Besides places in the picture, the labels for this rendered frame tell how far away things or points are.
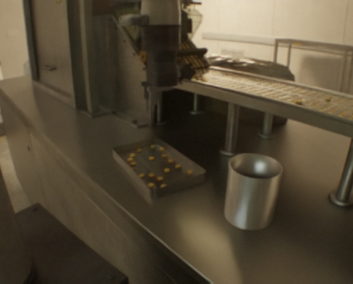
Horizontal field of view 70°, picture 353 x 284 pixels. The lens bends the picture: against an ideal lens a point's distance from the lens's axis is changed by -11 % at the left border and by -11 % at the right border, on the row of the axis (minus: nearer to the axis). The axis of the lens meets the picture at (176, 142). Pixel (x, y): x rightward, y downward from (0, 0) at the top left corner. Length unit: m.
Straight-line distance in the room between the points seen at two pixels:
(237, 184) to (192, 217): 0.10
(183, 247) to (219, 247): 0.05
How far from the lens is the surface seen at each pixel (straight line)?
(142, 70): 0.78
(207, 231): 0.43
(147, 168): 0.58
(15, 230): 0.35
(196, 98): 0.91
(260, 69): 0.83
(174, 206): 0.47
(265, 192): 0.40
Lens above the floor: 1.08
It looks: 24 degrees down
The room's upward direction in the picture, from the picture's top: straight up
